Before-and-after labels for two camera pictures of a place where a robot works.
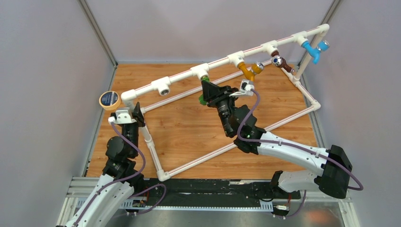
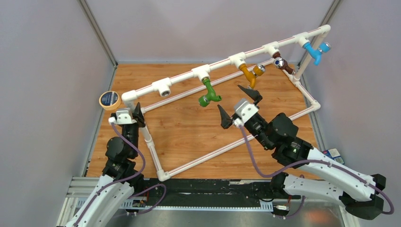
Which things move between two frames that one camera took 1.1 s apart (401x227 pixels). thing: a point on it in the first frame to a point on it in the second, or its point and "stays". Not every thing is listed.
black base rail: [215, 195] stays
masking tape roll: [109, 100] stays
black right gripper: [210, 90] to [225, 120]
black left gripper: [138, 114] stays
